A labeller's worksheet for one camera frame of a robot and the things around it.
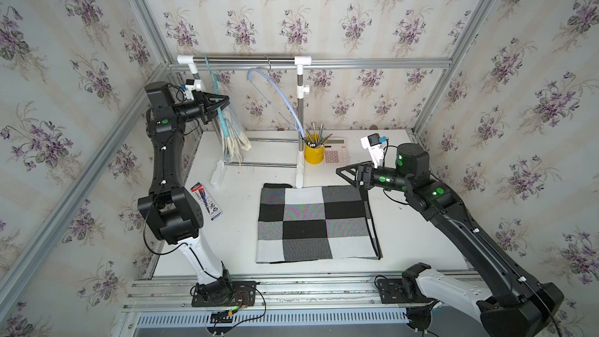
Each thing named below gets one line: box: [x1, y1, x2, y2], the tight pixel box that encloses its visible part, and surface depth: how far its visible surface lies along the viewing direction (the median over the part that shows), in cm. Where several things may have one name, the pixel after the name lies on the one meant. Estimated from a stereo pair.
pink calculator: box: [323, 136, 351, 165], surface depth 110 cm
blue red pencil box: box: [190, 181, 224, 222], surface depth 95 cm
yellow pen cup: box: [304, 144, 326, 165], surface depth 108 cm
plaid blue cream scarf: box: [221, 106, 252, 165], surface depth 90 cm
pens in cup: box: [301, 121, 334, 149], surface depth 106 cm
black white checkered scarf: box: [255, 183, 383, 264], surface depth 90 cm
